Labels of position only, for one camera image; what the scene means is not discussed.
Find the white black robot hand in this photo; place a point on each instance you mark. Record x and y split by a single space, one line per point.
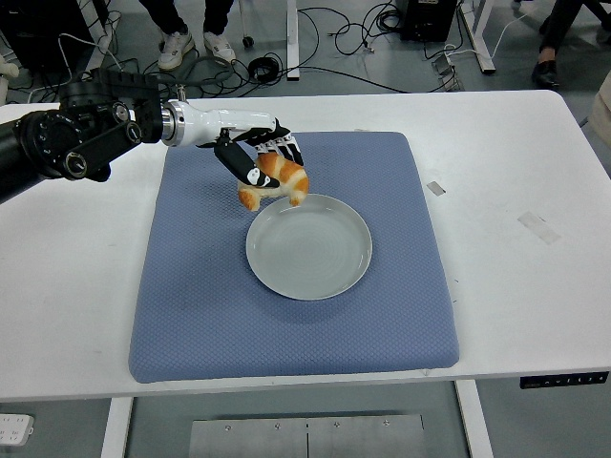
224 124

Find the golden croissant bread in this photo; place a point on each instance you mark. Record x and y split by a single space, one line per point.
291 179

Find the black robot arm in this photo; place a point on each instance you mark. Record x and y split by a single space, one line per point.
71 138

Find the person's foot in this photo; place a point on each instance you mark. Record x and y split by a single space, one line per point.
174 50
545 75
219 47

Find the black caster wheel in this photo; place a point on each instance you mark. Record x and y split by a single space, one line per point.
247 41

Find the white desk leg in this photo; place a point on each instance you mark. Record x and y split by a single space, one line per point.
292 38
481 38

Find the person's leg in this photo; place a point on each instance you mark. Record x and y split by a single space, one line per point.
219 14
164 14
561 24
602 105

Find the round grey plate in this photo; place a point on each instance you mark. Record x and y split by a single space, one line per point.
310 253

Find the blue quilted mat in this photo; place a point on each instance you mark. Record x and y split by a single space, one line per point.
205 286

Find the black cabinet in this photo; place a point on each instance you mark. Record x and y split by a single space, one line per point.
38 28

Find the small grey tape piece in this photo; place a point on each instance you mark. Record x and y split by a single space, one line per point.
436 187

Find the white rounded device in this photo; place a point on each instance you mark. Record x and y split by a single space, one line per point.
7 71

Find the black equipment box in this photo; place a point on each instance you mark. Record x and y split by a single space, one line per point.
427 19

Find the grey floor socket box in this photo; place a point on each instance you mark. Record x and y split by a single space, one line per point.
448 69

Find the white table leg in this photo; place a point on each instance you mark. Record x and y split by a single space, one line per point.
475 424
117 429

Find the grey metal plate with screws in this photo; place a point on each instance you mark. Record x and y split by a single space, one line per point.
305 439

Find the large clear tape piece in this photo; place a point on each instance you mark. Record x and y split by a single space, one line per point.
538 227

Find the white power strip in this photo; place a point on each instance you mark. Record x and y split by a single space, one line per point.
14 429

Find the black table control panel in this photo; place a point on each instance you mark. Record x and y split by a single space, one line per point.
564 380

